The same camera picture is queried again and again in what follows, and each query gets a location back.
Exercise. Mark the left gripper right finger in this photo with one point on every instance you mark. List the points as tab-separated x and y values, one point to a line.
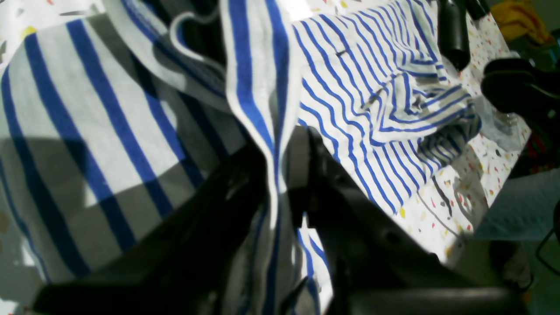
375	267

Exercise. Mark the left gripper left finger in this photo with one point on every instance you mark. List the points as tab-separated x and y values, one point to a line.
182	266

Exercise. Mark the blue white striped t-shirt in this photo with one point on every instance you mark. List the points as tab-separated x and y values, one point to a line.
111	120

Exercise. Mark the clear plastic screw box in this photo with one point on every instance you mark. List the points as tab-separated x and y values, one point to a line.
499	127

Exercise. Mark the black angled tube part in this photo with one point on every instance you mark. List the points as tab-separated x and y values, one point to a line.
453	41

